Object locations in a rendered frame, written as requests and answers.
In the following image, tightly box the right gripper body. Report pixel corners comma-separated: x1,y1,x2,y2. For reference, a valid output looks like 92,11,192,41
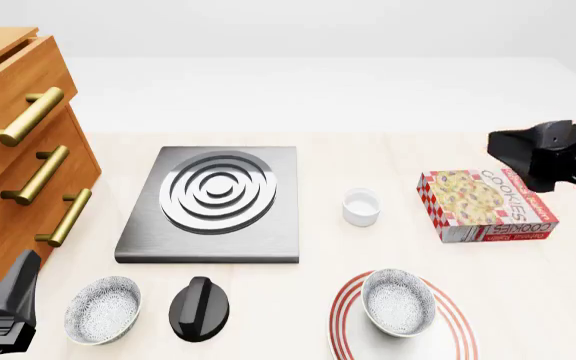
487,127,560,194

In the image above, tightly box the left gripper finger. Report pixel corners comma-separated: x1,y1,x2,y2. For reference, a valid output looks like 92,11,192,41
0,249,42,328

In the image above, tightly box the patterned black and white bowl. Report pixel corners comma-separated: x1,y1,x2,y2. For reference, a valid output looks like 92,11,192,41
360,267,438,339
63,276,143,347

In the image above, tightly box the small white ramekin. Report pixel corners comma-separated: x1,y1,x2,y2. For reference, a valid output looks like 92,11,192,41
342,187,383,228

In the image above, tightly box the white plate with red rings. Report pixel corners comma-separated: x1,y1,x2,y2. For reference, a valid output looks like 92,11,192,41
328,269,479,360

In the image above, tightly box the flat stove plate with rings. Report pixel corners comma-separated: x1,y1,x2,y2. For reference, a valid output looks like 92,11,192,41
114,145,301,265

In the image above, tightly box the printed cookies box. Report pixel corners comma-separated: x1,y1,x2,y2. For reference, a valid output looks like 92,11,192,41
416,167,560,244

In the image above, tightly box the round black stove knob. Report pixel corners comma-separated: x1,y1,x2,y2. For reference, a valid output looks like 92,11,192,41
168,276,231,343

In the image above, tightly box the wooden drawer standing slightly open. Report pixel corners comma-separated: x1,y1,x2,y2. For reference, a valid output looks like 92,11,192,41
0,35,79,210

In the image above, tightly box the brass drawer handle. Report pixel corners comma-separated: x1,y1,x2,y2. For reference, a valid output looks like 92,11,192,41
0,86,66,148
0,144,71,207
34,188,93,249

